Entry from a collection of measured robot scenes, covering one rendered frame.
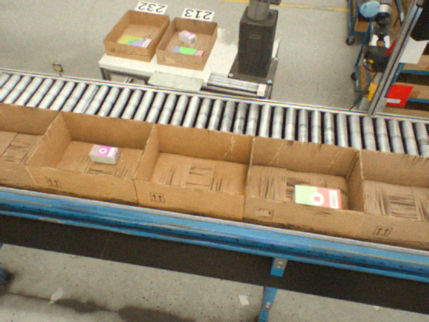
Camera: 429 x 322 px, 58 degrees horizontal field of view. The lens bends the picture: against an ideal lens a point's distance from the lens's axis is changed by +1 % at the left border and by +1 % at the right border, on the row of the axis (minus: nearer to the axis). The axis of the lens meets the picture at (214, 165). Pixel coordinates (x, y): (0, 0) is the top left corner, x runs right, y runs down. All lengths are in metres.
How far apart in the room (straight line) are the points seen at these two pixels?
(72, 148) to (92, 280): 0.91
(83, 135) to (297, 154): 0.89
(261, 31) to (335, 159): 0.85
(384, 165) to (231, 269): 0.72
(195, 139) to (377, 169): 0.72
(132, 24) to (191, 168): 1.42
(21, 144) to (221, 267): 1.00
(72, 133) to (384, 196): 1.29
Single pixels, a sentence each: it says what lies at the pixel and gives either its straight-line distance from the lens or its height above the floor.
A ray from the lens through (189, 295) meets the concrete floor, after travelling 2.24.
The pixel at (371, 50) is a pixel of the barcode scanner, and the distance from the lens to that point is 1.99.
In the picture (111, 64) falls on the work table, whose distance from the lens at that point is 2.41.
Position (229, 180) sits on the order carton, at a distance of 1.52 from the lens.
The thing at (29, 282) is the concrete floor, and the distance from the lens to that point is 2.49.
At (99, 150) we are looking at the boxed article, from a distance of 1.63.
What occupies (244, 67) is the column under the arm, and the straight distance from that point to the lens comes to 2.23.
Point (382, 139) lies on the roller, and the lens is 2.05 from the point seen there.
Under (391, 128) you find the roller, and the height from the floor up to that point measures 0.74.
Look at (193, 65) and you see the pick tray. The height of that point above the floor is 0.78.
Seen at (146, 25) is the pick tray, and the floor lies 0.76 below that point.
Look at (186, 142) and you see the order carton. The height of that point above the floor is 0.96.
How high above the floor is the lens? 2.08
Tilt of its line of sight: 49 degrees down
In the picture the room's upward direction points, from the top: 1 degrees clockwise
